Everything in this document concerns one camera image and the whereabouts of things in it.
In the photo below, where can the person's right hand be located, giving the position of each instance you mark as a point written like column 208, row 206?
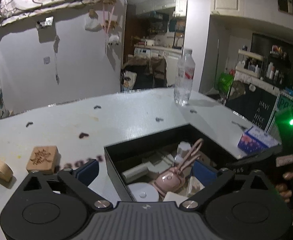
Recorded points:
column 283, row 188

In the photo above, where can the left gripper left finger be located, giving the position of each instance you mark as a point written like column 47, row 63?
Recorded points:
column 73, row 187

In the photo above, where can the small patterned card box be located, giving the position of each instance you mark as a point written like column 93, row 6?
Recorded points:
column 194, row 186

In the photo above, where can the pink small round device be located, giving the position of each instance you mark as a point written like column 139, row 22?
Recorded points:
column 170, row 180

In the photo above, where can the white round disc device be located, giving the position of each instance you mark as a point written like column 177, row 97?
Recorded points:
column 143, row 192

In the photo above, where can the clear plastic water bottle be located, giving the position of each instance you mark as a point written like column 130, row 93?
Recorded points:
column 184, row 78

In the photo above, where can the pink eyelash curler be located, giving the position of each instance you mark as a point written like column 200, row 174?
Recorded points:
column 190, row 157

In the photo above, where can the white power adapter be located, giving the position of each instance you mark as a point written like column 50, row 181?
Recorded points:
column 174, row 197

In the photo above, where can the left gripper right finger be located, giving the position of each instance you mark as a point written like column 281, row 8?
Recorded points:
column 215, row 182

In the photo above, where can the rounded plain wooden block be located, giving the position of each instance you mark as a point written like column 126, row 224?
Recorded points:
column 6, row 172

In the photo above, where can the blue floral tissue pack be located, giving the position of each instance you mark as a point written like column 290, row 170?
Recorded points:
column 255, row 139

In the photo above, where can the grey white cylinder stick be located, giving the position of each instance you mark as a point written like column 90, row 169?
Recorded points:
column 135, row 173

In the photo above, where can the engraved wooden square block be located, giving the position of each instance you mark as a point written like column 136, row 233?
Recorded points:
column 43, row 159

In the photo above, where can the black storage box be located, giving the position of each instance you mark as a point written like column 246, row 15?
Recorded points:
column 159, row 150

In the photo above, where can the metal tweezers on table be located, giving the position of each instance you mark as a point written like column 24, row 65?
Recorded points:
column 242, row 127

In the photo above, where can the white ceramic jar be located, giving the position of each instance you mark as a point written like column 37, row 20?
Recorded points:
column 182, row 150

